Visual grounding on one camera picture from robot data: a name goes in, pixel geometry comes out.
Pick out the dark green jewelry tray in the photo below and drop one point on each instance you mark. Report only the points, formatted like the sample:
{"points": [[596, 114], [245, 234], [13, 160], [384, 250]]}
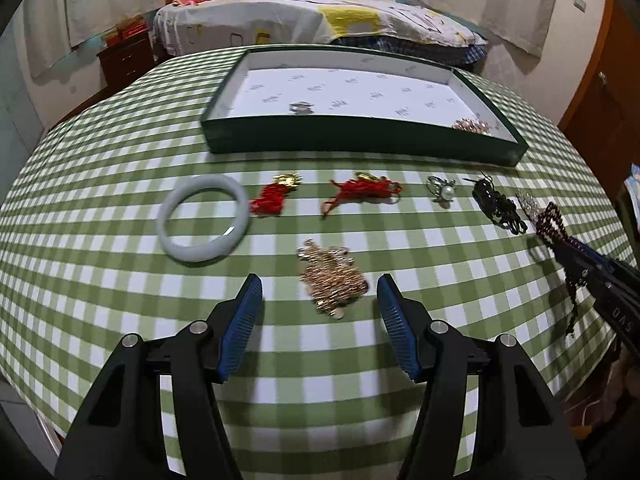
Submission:
{"points": [[350, 135]]}

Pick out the pale jade bangle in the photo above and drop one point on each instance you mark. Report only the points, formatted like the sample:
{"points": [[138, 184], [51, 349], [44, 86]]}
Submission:
{"points": [[200, 253]]}

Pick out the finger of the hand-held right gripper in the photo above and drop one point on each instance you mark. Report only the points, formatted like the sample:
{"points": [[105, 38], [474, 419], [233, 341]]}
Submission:
{"points": [[575, 267], [587, 251]]}

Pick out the red boxes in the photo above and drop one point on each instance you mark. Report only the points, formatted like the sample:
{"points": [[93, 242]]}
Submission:
{"points": [[131, 30]]}

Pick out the wall socket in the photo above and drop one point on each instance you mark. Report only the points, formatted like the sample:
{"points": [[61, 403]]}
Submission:
{"points": [[579, 3]]}

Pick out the crystal brooch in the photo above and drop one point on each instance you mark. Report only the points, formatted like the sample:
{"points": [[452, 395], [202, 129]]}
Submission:
{"points": [[529, 207]]}

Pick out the rose gold brooch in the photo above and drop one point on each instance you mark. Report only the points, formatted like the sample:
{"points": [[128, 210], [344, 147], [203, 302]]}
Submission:
{"points": [[470, 125]]}

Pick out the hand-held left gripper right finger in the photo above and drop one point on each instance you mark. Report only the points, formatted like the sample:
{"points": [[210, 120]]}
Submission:
{"points": [[397, 325]]}

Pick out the black lace hair clip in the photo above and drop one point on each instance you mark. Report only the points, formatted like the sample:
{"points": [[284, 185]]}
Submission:
{"points": [[492, 205]]}

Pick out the wooden door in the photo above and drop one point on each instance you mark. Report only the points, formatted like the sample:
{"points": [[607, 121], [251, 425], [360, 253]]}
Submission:
{"points": [[610, 85]]}

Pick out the blue plaid bed sheet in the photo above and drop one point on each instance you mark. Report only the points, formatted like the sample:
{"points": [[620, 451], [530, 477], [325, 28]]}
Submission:
{"points": [[440, 52]]}

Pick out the green checked tablecloth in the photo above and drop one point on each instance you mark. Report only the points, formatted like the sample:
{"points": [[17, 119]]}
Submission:
{"points": [[100, 260]]}

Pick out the dark wooden nightstand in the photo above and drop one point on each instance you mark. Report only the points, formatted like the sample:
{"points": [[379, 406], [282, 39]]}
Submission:
{"points": [[125, 62]]}

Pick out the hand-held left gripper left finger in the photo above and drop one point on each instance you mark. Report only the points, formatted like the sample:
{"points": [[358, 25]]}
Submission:
{"points": [[240, 325]]}

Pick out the bed with patterned cover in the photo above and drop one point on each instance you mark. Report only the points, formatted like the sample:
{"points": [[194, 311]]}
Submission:
{"points": [[280, 20]]}

